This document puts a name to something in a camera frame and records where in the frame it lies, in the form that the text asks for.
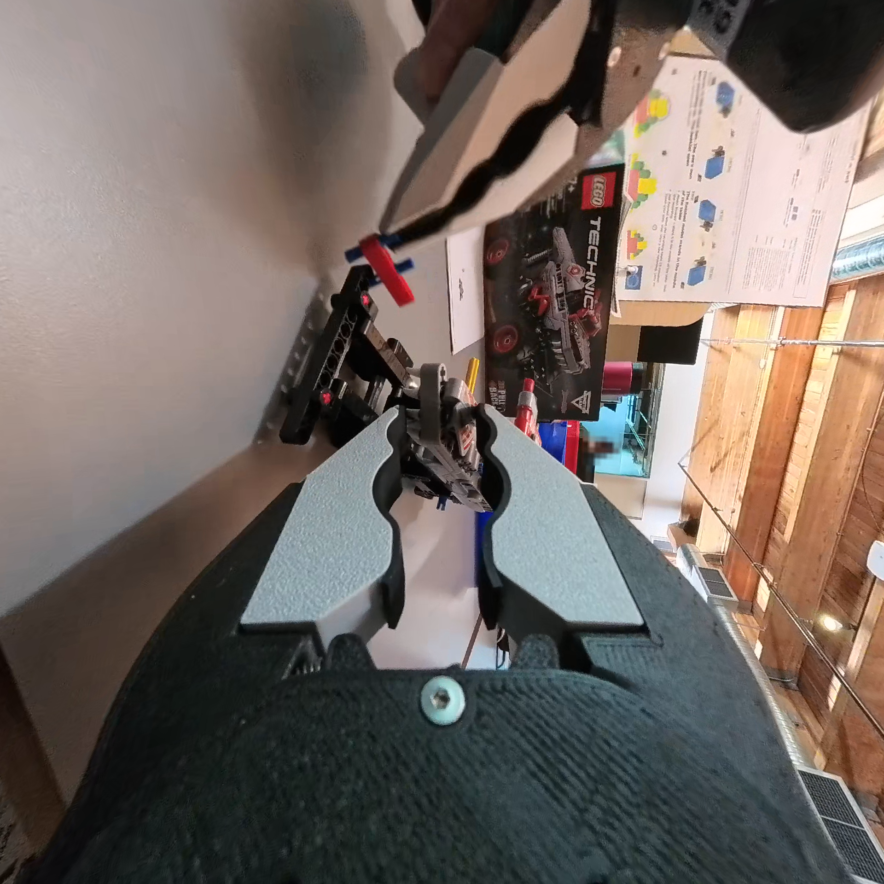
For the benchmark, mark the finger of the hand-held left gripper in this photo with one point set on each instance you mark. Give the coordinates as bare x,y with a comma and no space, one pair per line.
635,76
483,138

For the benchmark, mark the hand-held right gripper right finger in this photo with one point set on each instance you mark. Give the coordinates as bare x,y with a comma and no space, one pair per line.
559,552

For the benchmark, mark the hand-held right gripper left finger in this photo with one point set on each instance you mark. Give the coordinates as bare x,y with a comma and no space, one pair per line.
331,552

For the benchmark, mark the red beam with blue pins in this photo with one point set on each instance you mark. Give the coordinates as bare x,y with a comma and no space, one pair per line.
387,273

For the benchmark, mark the toy brick vehicle model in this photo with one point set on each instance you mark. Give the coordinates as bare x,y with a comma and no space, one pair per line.
345,359

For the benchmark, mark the grey desk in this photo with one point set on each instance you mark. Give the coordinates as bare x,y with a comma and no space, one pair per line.
138,276

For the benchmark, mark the person's left hand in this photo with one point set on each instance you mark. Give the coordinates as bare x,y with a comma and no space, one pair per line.
452,34

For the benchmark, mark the blue plastic bin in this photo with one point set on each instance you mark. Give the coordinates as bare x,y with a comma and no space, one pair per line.
559,449

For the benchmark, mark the printed instruction poster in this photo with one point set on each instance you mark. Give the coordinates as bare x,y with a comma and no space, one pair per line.
760,193

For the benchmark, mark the white air vent grille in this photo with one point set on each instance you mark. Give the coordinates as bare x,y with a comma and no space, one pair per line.
708,573

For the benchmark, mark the white instruction booklet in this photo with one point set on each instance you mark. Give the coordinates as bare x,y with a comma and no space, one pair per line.
466,297

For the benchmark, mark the black toy set box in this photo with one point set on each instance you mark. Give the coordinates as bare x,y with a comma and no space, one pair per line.
545,311

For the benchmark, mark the maroon water bottle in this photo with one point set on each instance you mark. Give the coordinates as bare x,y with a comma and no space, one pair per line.
621,376

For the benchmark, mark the black monitor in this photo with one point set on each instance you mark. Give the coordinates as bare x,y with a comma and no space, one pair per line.
666,342

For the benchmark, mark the brown cardboard panel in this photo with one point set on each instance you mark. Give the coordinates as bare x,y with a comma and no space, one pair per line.
656,314

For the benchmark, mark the ceiling light bulb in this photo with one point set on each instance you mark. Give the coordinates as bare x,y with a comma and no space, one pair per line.
829,624

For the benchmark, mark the dark air vent grille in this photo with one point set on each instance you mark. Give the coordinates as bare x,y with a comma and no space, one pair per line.
842,822

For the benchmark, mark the metal ventilation duct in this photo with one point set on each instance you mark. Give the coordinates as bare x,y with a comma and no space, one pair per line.
860,255

